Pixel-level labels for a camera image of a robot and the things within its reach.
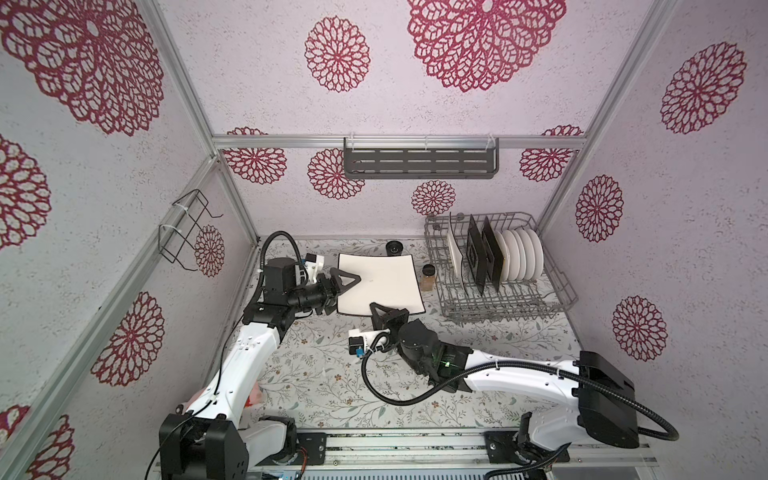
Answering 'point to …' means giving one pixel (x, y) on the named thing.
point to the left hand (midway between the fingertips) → (354, 291)
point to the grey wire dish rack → (548, 293)
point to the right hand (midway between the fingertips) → (379, 294)
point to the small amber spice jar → (427, 280)
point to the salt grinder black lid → (393, 248)
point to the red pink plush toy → (255, 395)
